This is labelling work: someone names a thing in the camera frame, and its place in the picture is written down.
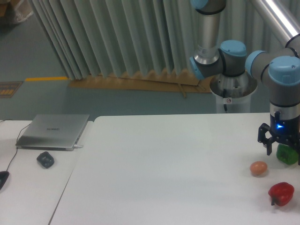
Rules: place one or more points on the black small controller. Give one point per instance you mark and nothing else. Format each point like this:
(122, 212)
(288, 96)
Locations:
(46, 160)

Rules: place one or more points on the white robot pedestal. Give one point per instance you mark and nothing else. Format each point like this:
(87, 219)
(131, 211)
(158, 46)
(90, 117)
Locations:
(233, 94)

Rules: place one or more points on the silver laptop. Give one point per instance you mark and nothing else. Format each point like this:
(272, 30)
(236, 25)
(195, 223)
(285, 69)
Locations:
(53, 132)

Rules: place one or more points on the brown egg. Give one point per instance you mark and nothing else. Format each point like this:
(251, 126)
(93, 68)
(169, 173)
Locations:
(257, 168)

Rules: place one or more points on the grey pleated curtain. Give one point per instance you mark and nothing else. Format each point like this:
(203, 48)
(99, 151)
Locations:
(165, 40)

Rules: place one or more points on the red bell pepper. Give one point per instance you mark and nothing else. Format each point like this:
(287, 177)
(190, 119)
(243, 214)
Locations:
(281, 193)

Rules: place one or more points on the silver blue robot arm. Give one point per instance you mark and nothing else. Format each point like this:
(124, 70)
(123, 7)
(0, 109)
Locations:
(279, 72)

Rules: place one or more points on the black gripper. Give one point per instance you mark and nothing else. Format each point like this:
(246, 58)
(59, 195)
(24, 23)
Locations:
(284, 131)

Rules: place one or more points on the white usb plug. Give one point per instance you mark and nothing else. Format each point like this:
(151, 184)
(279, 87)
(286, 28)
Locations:
(78, 146)

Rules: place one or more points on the black computer mouse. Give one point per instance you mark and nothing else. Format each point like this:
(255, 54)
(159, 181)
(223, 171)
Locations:
(4, 175)

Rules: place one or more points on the green bell pepper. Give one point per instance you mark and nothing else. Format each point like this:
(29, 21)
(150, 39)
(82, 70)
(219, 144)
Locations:
(286, 154)

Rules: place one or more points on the brown cardboard sheet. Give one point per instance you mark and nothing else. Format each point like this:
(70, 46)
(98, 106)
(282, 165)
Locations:
(183, 83)

